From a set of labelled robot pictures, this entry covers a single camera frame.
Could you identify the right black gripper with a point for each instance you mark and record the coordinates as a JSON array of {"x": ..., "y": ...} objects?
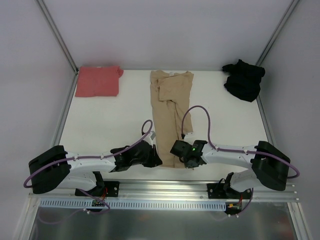
[{"x": 175, "y": 149}]

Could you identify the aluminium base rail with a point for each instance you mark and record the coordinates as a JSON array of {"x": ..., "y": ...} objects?
[{"x": 169, "y": 190}]

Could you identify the black t shirt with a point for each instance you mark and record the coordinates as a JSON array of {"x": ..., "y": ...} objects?
[{"x": 243, "y": 81}]

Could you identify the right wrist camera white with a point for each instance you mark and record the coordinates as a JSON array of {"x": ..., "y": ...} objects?
[{"x": 190, "y": 137}]

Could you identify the white slotted cable duct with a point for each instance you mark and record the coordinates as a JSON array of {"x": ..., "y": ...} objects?
[{"x": 129, "y": 204}]

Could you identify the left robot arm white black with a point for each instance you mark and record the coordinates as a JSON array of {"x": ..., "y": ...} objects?
[{"x": 59, "y": 169}]

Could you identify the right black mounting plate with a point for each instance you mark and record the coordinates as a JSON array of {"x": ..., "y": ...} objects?
[{"x": 215, "y": 192}]

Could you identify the folded pink t shirt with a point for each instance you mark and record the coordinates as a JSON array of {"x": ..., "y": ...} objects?
[{"x": 98, "y": 81}]

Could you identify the aluminium frame post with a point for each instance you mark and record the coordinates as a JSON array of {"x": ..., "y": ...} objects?
[
  {"x": 277, "y": 31},
  {"x": 56, "y": 33}
]

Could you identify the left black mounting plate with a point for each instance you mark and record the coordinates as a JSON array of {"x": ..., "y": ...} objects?
[{"x": 105, "y": 188}]

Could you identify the beige t shirt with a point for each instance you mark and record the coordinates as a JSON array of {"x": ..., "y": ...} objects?
[{"x": 170, "y": 99}]

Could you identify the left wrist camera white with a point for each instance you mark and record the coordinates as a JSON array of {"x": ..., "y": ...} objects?
[{"x": 151, "y": 138}]

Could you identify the right aluminium frame post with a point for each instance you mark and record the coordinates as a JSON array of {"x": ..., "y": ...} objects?
[{"x": 277, "y": 31}]

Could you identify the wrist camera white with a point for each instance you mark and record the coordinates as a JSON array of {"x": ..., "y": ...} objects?
[
  {"x": 151, "y": 138},
  {"x": 190, "y": 137}
]

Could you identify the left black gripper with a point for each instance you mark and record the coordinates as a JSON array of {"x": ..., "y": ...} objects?
[{"x": 152, "y": 157}]

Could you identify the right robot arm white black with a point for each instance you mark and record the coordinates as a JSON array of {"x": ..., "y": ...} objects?
[{"x": 264, "y": 164}]

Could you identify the left aluminium frame post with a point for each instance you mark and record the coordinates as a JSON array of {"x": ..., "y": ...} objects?
[{"x": 56, "y": 33}]

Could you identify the black mounting plate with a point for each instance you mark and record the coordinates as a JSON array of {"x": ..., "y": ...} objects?
[
  {"x": 215, "y": 192},
  {"x": 105, "y": 188}
]

